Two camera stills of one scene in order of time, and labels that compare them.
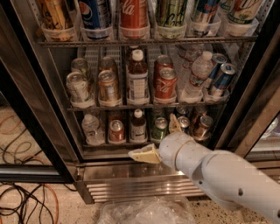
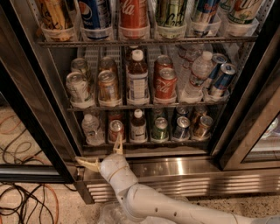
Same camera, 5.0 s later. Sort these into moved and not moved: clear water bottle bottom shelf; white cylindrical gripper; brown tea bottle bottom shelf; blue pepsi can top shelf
Moved: white cylindrical gripper
Not moved: blue pepsi can top shelf; clear water bottle bottom shelf; brown tea bottle bottom shelf
